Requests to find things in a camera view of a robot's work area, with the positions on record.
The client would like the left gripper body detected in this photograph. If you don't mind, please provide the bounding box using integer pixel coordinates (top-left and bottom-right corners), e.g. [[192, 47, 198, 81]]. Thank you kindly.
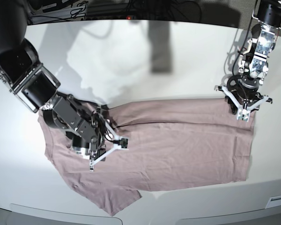
[[214, 78, 273, 115]]

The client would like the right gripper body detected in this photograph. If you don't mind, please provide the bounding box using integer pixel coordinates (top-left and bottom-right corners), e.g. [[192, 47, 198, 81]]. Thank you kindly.
[[71, 113, 127, 172]]

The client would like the mauve T-shirt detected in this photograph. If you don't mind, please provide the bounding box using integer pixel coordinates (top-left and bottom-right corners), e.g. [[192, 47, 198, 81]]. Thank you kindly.
[[38, 98, 255, 216]]

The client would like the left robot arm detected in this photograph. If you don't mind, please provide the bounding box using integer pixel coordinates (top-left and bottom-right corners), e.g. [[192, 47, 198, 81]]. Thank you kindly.
[[215, 0, 281, 121]]

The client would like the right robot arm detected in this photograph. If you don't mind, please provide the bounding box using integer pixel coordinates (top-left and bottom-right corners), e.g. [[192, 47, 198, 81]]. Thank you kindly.
[[0, 0, 128, 171]]

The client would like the power strip with red light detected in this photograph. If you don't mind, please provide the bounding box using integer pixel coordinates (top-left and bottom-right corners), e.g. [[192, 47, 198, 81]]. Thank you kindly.
[[85, 15, 135, 21]]

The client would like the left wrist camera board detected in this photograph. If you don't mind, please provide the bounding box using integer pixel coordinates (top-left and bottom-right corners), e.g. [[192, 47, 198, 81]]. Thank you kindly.
[[237, 108, 251, 122]]

